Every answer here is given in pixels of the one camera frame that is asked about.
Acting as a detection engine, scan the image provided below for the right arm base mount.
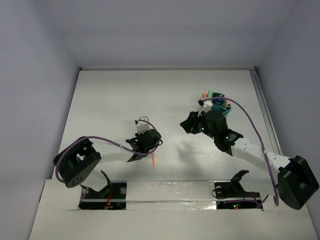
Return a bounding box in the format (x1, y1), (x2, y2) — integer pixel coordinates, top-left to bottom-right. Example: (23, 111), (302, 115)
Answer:
(211, 170), (263, 210)

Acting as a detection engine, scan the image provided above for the purple cable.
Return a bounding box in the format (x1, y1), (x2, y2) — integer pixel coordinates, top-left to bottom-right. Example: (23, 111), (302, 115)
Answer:
(54, 119), (161, 185)
(201, 97), (280, 209)

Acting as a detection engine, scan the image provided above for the teal round organizer container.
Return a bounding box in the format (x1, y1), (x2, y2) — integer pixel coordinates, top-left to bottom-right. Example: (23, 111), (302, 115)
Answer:
(208, 92), (232, 117)

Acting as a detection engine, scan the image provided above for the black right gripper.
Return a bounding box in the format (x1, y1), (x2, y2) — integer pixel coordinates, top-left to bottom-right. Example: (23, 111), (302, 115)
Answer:
(180, 108), (218, 140)

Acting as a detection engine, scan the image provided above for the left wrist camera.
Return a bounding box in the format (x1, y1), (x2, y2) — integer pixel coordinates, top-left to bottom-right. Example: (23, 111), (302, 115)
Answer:
(135, 116), (151, 134)

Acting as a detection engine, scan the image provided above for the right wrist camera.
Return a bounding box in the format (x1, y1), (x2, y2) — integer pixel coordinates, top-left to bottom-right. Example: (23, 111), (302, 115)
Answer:
(197, 100), (213, 117)

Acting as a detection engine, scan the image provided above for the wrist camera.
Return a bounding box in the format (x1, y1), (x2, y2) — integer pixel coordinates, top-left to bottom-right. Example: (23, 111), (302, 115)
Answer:
(135, 116), (151, 134)
(197, 100), (213, 117)

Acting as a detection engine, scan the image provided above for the green highlighter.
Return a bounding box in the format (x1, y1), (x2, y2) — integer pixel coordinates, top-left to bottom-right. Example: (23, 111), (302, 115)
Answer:
(207, 90), (214, 98)

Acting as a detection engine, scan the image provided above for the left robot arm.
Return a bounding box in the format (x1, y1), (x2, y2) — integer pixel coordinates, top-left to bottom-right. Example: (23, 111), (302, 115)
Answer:
(53, 129), (163, 188)

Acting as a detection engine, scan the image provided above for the pink eraser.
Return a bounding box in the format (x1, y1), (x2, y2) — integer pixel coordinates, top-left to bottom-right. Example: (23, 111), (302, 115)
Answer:
(224, 99), (232, 111)

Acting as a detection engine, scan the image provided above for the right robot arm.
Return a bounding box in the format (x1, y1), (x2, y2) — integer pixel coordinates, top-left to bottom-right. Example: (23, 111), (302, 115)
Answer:
(180, 110), (320, 210)

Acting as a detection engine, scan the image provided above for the small blue-cap glue bottle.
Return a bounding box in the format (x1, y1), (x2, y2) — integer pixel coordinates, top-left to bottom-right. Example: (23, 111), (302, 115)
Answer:
(214, 98), (224, 106)

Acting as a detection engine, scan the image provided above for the orange pen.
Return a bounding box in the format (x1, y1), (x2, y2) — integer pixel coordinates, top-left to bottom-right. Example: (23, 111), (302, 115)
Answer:
(151, 152), (156, 169)

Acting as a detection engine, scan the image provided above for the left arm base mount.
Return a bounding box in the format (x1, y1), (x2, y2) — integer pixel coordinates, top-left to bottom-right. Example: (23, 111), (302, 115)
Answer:
(78, 170), (127, 210)

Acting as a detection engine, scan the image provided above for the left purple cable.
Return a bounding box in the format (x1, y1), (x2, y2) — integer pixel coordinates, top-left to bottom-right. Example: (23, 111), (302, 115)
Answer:
(54, 119), (161, 185)

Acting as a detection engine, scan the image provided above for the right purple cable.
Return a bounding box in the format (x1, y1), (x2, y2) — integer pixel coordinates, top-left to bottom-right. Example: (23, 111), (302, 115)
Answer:
(201, 97), (280, 209)

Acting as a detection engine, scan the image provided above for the aluminium rail right side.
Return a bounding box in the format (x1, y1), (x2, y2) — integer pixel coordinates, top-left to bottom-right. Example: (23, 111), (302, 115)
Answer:
(249, 66), (291, 178)

